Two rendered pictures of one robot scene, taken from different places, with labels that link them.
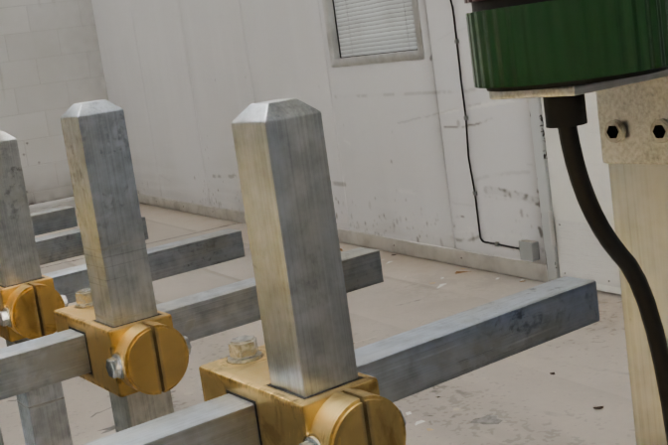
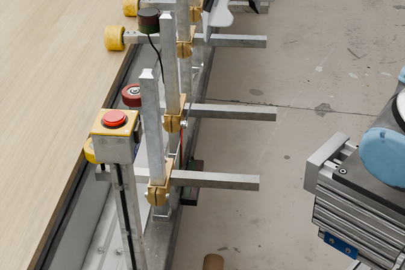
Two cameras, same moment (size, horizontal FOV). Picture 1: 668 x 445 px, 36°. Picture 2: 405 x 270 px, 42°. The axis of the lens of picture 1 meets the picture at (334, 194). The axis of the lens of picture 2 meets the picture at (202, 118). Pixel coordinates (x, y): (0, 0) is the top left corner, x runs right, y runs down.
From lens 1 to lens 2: 130 cm
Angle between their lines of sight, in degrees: 48
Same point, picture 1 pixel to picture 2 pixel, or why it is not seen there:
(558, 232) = not seen: outside the picture
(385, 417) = (186, 49)
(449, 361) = (222, 43)
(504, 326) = (237, 41)
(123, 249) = not seen: outside the picture
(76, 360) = not seen: hidden behind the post
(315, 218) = (184, 14)
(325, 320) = (183, 30)
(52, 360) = not seen: hidden behind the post
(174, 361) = (196, 17)
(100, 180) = not seen: outside the picture
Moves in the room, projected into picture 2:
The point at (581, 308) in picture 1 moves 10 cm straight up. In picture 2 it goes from (260, 44) to (261, 15)
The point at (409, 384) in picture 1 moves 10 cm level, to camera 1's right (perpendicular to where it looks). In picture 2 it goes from (211, 44) to (235, 54)
